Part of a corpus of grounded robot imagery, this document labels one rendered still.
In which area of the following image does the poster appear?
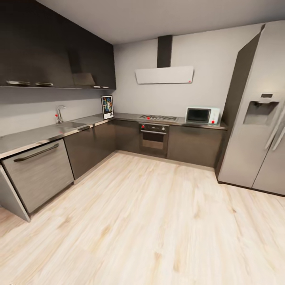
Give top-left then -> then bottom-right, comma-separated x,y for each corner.
101,95 -> 114,120

